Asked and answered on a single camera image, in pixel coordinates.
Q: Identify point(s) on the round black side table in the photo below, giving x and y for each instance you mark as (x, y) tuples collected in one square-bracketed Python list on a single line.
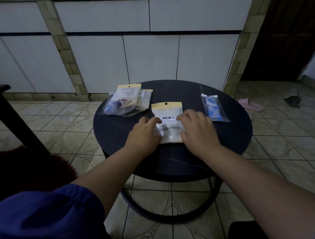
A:
[(172, 160)]

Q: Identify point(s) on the person's left thumb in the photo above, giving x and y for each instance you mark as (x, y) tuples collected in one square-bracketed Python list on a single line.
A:
[(160, 133)]

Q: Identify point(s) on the clear packet with beige contents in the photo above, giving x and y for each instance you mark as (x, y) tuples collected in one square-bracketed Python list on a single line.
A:
[(144, 99)]

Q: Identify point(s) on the person's right hand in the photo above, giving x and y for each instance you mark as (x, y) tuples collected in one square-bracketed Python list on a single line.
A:
[(200, 134)]

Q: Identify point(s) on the clear packet with blue contents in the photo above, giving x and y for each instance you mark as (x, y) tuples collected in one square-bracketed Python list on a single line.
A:
[(123, 101)]

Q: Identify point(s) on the black object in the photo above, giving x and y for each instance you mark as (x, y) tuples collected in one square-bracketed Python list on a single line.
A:
[(246, 230)]

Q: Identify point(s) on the person's left forearm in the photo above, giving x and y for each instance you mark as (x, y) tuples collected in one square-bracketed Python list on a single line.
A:
[(110, 172)]

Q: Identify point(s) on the black chair frame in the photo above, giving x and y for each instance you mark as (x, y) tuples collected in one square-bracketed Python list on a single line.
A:
[(18, 123)]

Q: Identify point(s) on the person's right thumb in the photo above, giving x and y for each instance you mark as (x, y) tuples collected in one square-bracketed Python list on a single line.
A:
[(184, 135)]

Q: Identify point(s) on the narrow packet with blue pieces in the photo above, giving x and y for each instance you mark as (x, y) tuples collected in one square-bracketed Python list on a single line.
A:
[(214, 108)]

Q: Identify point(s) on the blue sleeve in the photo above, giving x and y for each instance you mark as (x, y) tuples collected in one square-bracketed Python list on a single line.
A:
[(51, 214)]

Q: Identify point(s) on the clear packet with barcode label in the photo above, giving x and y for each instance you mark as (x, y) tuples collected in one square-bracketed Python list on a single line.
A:
[(169, 110)]

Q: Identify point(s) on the dark wooden door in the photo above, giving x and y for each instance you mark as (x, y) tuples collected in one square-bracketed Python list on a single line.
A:
[(280, 41)]

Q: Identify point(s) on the white cabinet doors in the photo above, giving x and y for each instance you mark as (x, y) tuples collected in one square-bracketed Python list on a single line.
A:
[(147, 54)]

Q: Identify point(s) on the pink slipper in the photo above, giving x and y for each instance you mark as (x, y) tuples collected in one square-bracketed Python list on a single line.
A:
[(251, 104)]

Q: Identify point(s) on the person's left hand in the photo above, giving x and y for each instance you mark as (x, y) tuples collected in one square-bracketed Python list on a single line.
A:
[(141, 136)]

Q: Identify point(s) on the person's right forearm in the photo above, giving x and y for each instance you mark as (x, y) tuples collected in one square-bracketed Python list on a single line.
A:
[(260, 194)]

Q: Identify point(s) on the dark red furry cushion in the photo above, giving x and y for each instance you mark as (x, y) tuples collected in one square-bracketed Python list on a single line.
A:
[(32, 170)]

